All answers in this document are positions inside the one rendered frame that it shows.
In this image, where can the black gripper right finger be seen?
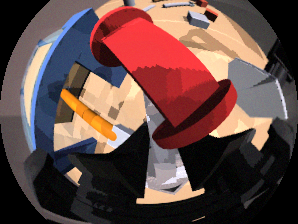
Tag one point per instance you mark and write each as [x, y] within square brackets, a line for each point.
[202, 158]

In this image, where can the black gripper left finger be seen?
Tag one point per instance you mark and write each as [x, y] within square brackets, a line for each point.
[127, 163]

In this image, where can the grey cylinder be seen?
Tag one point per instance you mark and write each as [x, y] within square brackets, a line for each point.
[129, 3]

